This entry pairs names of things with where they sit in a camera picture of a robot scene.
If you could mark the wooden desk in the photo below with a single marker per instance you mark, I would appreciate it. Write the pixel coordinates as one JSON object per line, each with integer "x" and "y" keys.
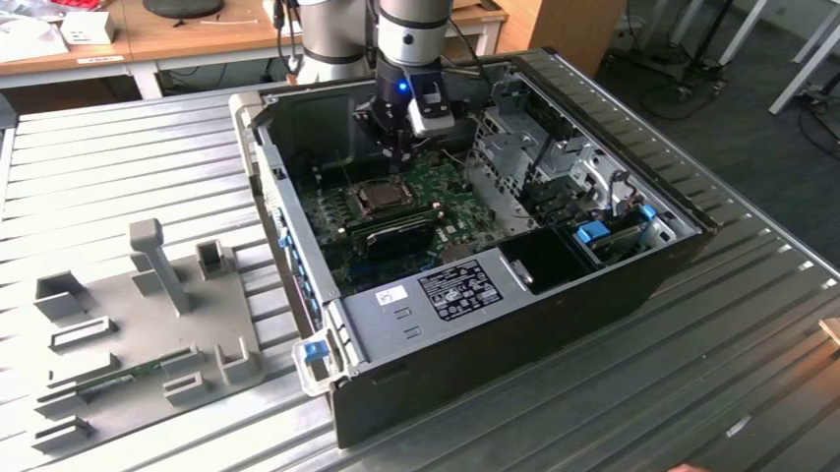
{"x": 196, "y": 39}

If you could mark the red packet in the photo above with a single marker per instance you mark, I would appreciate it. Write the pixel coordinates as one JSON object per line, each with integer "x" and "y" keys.
{"x": 79, "y": 3}

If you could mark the white cardboard box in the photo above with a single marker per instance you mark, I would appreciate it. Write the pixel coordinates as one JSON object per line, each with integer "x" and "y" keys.
{"x": 88, "y": 27}

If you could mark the silver metal drive cage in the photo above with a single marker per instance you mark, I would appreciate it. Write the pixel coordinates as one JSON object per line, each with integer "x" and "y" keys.
{"x": 502, "y": 147}

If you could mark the black wheeled stand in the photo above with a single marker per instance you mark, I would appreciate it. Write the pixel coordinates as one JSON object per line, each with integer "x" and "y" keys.
{"x": 695, "y": 64}

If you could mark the wooden cabinet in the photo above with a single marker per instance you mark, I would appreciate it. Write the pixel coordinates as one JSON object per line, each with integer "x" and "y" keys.
{"x": 570, "y": 29}

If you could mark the black round object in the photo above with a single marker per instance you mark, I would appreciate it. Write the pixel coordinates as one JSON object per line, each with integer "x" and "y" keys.
{"x": 183, "y": 7}

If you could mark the grey parts rack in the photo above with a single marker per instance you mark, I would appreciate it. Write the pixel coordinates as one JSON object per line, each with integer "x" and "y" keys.
{"x": 131, "y": 324}

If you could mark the green RAM stick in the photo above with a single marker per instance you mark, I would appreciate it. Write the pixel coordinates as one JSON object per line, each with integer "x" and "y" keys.
{"x": 111, "y": 379}
{"x": 394, "y": 222}

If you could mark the CPU socket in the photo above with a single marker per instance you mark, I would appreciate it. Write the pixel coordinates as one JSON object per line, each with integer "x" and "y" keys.
{"x": 359, "y": 212}

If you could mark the white desk frame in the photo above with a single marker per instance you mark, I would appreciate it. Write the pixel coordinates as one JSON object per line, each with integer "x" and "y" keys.
{"x": 808, "y": 74}

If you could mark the hard disk in blue carrier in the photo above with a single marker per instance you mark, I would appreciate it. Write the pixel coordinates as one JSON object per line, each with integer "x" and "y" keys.
{"x": 591, "y": 232}

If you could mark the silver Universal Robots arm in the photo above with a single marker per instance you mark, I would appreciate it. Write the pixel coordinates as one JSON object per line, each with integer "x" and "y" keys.
{"x": 412, "y": 34}

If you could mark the green motherboard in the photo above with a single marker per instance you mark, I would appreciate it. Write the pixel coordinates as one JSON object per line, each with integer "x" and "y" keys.
{"x": 468, "y": 216}

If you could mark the CPU with silver top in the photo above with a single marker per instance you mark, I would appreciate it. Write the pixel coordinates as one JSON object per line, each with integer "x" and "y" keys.
{"x": 382, "y": 196}

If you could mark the grey power supply unit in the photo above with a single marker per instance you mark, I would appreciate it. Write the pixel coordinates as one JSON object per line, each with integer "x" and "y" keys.
{"x": 387, "y": 334}

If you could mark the open black PC case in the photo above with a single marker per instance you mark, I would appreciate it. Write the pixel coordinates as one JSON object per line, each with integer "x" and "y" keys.
{"x": 491, "y": 383}

